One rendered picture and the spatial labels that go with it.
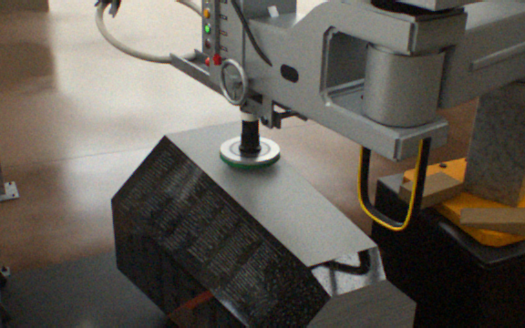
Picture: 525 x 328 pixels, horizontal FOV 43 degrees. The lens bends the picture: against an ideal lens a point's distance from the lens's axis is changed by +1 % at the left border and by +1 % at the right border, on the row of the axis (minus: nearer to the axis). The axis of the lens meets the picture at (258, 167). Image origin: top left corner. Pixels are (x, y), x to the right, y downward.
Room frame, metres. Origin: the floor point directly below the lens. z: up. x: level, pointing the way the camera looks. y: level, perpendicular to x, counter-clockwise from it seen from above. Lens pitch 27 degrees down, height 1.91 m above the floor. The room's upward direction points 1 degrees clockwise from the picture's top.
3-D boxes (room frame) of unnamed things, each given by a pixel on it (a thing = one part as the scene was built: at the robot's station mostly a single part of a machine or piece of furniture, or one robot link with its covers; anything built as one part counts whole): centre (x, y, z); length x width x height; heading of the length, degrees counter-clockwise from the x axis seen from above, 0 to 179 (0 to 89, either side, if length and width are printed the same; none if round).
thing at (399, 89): (1.64, -0.36, 1.34); 0.19 x 0.19 x 0.20
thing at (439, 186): (2.01, -0.59, 0.81); 0.20 x 0.10 x 0.05; 124
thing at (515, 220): (1.85, -0.76, 0.80); 0.20 x 0.10 x 0.05; 74
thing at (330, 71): (1.84, -0.19, 1.30); 0.74 x 0.23 x 0.49; 37
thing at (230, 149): (2.16, 0.03, 0.87); 0.21 x 0.21 x 0.01
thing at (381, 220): (1.63, -0.36, 1.05); 0.23 x 0.03 x 0.32; 37
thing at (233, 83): (1.99, 0.06, 1.19); 0.15 x 0.10 x 0.15; 37
